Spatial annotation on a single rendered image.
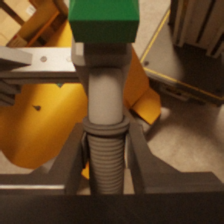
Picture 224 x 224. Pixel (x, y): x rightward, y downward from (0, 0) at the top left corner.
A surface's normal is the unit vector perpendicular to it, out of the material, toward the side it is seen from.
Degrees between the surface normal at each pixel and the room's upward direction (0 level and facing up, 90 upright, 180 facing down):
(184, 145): 0
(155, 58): 0
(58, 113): 45
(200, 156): 0
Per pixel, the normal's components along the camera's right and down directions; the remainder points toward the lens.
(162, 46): -0.25, -0.22
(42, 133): 0.32, 0.29
